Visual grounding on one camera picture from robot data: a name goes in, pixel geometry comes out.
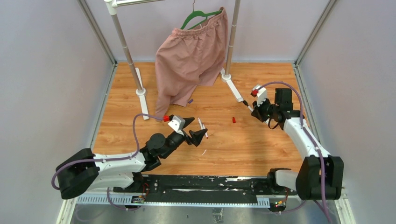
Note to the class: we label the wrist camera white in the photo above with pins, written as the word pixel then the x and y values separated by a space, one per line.
pixel 177 124
pixel 261 94

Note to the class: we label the aluminium frame rail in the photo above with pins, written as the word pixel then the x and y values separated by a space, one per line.
pixel 101 206

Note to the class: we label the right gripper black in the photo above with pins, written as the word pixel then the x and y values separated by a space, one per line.
pixel 258 110

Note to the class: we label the pink shorts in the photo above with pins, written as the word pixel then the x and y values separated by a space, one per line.
pixel 190 58

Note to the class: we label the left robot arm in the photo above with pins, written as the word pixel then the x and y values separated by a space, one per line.
pixel 86 170

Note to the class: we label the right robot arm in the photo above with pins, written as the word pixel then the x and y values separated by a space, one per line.
pixel 321 174

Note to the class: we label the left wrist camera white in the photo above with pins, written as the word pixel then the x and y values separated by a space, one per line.
pixel 177 124

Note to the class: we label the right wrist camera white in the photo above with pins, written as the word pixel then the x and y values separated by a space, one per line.
pixel 261 94

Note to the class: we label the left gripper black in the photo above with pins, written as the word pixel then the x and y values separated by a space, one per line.
pixel 196 136

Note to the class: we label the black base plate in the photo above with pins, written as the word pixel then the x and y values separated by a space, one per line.
pixel 205 189

